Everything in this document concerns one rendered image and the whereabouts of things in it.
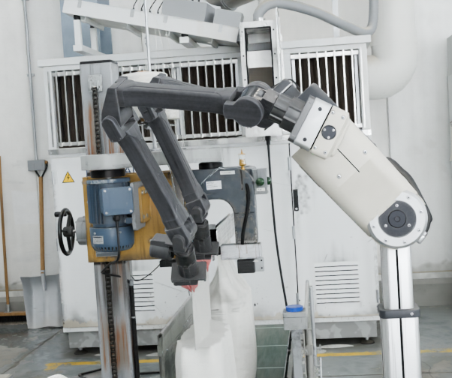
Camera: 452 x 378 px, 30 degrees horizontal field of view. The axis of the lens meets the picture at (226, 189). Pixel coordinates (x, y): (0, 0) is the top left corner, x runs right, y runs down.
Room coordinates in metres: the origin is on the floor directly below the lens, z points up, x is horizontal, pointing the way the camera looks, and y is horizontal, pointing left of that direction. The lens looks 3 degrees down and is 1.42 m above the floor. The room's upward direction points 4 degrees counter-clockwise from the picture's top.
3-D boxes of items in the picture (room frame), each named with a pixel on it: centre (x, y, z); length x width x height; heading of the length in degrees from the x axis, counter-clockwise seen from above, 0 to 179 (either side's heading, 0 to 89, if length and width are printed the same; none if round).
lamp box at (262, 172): (2.99, -0.13, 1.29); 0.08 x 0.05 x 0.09; 174
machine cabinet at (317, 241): (6.27, 0.05, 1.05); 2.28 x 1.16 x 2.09; 84
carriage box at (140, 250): (3.12, 0.35, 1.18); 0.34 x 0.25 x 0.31; 84
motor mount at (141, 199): (2.94, 0.31, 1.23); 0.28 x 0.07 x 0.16; 174
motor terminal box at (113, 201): (2.79, 0.37, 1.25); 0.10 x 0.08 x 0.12; 109
